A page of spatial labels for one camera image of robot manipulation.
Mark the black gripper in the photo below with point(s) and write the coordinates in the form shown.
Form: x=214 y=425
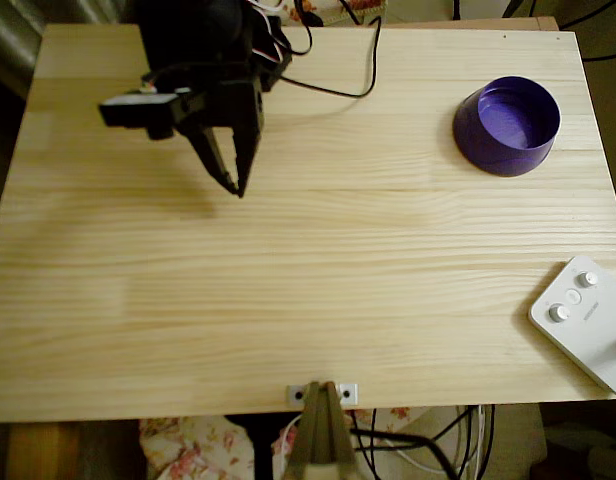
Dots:
x=236 y=116

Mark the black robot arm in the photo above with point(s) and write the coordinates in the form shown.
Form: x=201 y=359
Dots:
x=188 y=35

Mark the purple bowl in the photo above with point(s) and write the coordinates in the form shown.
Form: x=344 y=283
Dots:
x=468 y=140

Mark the floral cloth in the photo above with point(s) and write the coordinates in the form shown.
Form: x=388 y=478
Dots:
x=328 y=12
x=188 y=445

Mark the black stand pole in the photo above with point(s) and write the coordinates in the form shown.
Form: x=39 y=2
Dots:
x=263 y=450

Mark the wooden table leg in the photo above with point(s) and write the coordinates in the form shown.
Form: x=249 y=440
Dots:
x=43 y=450

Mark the white device with knobs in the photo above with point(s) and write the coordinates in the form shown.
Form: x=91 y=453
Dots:
x=588 y=340

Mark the black camera box with label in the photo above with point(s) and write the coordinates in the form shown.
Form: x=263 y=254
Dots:
x=133 y=112

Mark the white bracket with screws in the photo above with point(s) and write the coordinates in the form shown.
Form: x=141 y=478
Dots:
x=354 y=389

